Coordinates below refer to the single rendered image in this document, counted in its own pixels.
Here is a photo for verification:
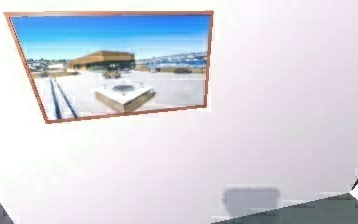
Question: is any brown framed landscape picture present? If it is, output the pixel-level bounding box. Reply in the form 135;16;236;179
3;10;215;125

